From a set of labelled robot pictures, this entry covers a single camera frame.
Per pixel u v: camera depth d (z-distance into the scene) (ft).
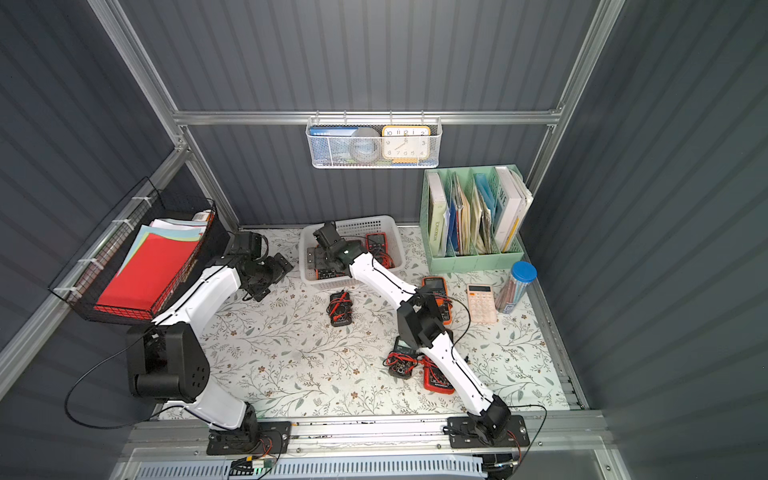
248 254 2.33
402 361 2.70
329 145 3.05
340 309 3.07
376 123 2.92
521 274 2.70
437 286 3.32
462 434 2.41
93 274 2.06
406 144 2.89
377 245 3.57
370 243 3.62
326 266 2.91
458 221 3.17
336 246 2.53
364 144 2.86
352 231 3.63
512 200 3.07
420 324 2.08
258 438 2.33
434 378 2.58
